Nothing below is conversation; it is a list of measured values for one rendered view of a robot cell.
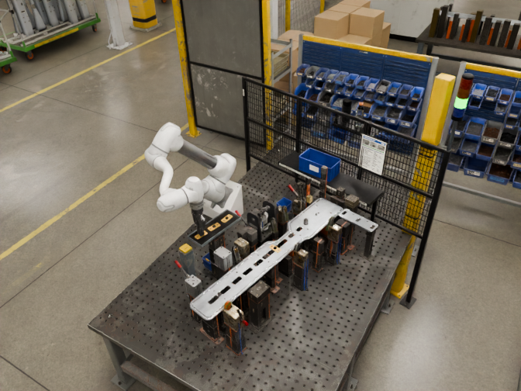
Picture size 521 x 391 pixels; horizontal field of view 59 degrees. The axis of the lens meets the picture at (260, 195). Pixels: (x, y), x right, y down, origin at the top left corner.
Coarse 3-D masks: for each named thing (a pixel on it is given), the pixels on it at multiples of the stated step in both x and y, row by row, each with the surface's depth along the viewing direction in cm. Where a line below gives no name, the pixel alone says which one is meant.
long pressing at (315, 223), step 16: (320, 208) 349; (336, 208) 348; (288, 224) 334; (320, 224) 334; (288, 240) 322; (256, 256) 310; (272, 256) 310; (240, 272) 299; (256, 272) 299; (208, 288) 289; (224, 288) 290; (240, 288) 289; (192, 304) 280; (208, 304) 280
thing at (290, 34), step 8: (288, 32) 644; (296, 32) 644; (304, 32) 643; (288, 40) 618; (296, 40) 617; (272, 48) 597; (280, 48) 597; (288, 48) 596; (296, 48) 596; (288, 56) 590; (296, 56) 602; (288, 64) 597; (296, 64) 610; (280, 80) 664; (288, 80) 657; (296, 80) 604; (280, 88) 642; (288, 88) 641
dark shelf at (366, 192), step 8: (296, 152) 405; (280, 160) 396; (288, 160) 395; (296, 160) 395; (288, 168) 389; (296, 168) 385; (304, 176) 380; (312, 176) 376; (336, 176) 375; (344, 176) 375; (328, 184) 367; (336, 184) 367; (344, 184) 367; (352, 184) 366; (360, 184) 366; (368, 184) 366; (352, 192) 358; (360, 192) 357; (368, 192) 357; (376, 192) 357; (360, 200) 351; (368, 200) 350
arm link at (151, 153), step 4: (152, 144) 316; (148, 148) 319; (152, 148) 315; (156, 148) 314; (148, 152) 317; (152, 152) 314; (156, 152) 313; (160, 152) 314; (164, 152) 316; (148, 156) 316; (152, 156) 313; (156, 156) 312; (164, 156) 317; (148, 160) 315; (152, 160) 312; (152, 164) 313
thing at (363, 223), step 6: (348, 210) 346; (342, 216) 340; (348, 216) 340; (354, 216) 340; (360, 216) 340; (354, 222) 335; (360, 222) 335; (366, 222) 335; (372, 222) 335; (366, 228) 330
